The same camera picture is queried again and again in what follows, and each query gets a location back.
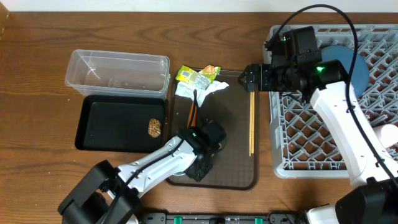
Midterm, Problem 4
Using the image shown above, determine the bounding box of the orange carrot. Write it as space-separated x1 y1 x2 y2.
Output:
187 102 197 128

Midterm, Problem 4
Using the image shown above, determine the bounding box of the brown mushroom food scrap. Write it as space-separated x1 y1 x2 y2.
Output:
148 118 162 138

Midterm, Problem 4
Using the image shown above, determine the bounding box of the dark blue plate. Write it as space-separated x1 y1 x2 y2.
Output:
322 45 369 98

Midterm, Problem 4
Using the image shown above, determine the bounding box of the pink cup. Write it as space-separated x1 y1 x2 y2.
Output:
373 124 398 148

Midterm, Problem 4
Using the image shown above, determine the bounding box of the light blue rice bowl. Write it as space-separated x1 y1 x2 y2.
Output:
174 172 187 177

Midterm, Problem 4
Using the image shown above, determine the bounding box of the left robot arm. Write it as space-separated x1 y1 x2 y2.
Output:
58 121 226 224

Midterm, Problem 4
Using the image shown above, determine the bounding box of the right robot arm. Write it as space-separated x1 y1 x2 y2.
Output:
238 26 397 223

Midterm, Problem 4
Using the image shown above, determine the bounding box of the grey dishwasher rack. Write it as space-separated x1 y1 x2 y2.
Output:
269 24 397 179

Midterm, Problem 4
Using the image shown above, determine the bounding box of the black waste tray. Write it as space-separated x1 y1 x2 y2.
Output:
75 95 165 153

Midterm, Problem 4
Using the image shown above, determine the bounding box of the right wooden chopstick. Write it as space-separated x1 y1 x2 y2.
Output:
252 92 255 154

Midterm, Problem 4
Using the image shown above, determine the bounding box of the wooden chopstick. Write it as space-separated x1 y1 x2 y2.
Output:
249 92 253 157
252 92 255 154

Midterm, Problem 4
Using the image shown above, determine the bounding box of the left wooden chopstick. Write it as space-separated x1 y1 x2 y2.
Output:
249 92 253 157

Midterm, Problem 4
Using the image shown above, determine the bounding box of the brown serving tray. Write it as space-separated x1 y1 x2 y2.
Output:
167 70 259 190

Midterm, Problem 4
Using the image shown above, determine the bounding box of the yellow green snack wrapper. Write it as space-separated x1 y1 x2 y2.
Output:
175 65 221 90

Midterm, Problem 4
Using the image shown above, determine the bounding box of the crumpled white napkin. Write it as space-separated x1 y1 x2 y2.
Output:
175 80 229 107

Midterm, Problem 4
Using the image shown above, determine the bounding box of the clear plastic bin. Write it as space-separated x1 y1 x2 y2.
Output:
65 49 170 100

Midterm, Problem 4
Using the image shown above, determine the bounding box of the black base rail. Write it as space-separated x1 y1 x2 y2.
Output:
138 211 307 224

